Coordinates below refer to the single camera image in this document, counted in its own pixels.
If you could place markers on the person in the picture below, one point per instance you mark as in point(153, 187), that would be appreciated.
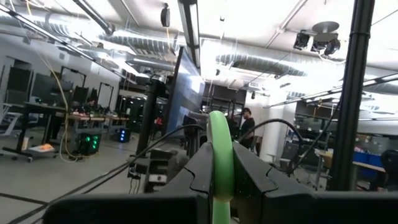
point(90, 104)
point(247, 130)

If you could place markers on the blue storage bin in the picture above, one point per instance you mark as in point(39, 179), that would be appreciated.
point(368, 159)

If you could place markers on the silver air duct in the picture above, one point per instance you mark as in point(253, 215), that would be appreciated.
point(140, 43)
point(261, 63)

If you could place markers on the computer tower blue lights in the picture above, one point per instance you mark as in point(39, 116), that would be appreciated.
point(123, 135)

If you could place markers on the black post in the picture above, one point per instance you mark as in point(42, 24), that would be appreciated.
point(147, 118)

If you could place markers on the black ceiling camera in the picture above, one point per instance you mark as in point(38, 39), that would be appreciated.
point(326, 46)
point(301, 41)

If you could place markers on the black desk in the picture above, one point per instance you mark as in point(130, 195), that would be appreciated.
point(43, 108)

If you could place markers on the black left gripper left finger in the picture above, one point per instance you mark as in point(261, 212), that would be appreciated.
point(199, 177)

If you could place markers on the white square column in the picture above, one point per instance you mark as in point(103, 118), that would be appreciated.
point(276, 133)

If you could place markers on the black office chair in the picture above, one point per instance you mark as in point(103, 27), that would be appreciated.
point(390, 168)

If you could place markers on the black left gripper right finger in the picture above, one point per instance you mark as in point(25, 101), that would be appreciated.
point(248, 177)

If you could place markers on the computer tower green lights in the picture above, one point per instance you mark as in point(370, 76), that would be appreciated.
point(88, 143)

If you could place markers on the wooden workbench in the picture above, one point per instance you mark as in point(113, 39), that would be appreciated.
point(93, 118)

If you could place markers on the grey ceiling disc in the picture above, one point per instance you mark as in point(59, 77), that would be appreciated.
point(325, 27)

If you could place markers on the black equipment stack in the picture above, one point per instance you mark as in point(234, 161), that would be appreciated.
point(161, 165)

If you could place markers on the large grey display panel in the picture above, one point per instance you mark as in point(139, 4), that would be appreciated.
point(186, 93)

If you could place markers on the long ceiling light fixture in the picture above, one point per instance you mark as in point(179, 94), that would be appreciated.
point(189, 31)

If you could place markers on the orange object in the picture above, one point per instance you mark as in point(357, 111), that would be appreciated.
point(43, 147)

